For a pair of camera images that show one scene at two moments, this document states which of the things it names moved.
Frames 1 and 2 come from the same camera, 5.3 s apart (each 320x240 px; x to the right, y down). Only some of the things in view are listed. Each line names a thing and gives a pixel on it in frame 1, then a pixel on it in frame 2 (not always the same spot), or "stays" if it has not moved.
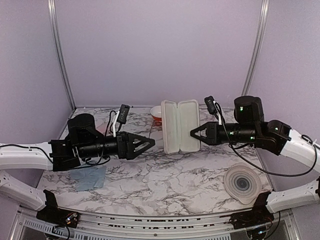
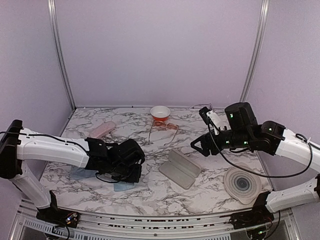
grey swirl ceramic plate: (243, 181) stays
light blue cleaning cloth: (89, 178) -> (77, 173)
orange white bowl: (156, 112) stays
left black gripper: (127, 139) -> (135, 176)
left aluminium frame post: (51, 4) stays
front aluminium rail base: (29, 226) stays
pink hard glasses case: (178, 122) -> (181, 169)
